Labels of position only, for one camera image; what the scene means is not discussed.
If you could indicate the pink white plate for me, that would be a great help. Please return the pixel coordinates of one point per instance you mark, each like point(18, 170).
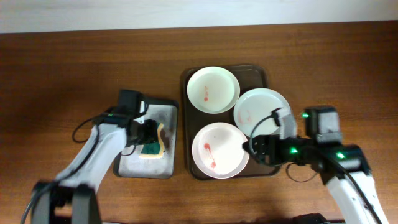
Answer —
point(217, 150)

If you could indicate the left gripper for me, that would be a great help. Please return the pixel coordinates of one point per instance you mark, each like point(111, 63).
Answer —
point(149, 133)

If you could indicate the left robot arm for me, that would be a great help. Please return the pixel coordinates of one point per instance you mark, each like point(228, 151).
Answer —
point(71, 196)

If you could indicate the cream white plate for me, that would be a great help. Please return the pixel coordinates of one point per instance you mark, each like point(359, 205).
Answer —
point(213, 90)

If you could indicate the pale blue plate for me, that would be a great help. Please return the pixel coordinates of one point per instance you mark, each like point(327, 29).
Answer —
point(255, 105)

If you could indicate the green yellow sponge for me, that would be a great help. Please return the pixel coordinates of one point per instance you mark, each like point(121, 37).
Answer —
point(155, 149)

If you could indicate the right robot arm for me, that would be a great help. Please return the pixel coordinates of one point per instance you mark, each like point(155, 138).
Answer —
point(343, 169)

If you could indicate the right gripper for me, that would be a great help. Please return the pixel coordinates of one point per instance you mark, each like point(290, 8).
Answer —
point(277, 155)

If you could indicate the black soapy water tray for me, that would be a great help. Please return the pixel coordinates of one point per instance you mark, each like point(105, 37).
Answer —
point(134, 163)

